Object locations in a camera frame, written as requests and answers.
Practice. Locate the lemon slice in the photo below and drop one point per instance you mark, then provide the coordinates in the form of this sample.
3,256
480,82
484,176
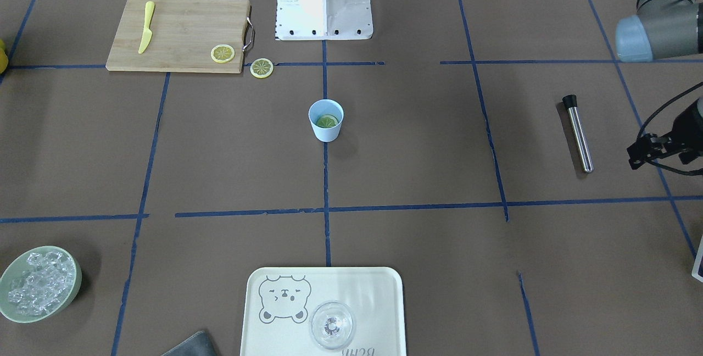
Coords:
222,53
261,68
326,121

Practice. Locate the grey folded cloth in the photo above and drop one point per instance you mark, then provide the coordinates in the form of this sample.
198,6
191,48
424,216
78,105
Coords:
197,344

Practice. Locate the whole yellow lemon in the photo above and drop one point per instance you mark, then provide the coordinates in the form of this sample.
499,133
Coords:
4,60

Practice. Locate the yellow plastic knife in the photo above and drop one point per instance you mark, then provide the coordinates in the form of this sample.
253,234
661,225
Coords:
147,33

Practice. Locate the light blue cup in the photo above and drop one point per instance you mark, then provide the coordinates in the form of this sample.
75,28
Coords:
323,107

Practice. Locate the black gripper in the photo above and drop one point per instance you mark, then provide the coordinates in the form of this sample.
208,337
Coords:
688,127

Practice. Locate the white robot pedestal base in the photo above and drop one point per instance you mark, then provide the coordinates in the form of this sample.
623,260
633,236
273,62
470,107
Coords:
323,20

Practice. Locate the green bowl of ice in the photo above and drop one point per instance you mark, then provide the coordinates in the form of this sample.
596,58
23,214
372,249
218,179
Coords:
39,283

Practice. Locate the steel muddler black tip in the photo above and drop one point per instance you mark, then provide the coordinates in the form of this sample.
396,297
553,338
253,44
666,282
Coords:
571,106

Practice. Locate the bamboo cutting board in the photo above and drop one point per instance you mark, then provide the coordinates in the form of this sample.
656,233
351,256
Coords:
184,32

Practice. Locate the cream bear tray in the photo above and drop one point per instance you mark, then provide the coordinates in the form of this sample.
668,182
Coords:
281,301

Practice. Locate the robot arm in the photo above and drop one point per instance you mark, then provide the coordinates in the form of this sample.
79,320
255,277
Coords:
662,29

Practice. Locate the clear wine glass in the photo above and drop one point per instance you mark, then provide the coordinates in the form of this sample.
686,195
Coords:
332,325

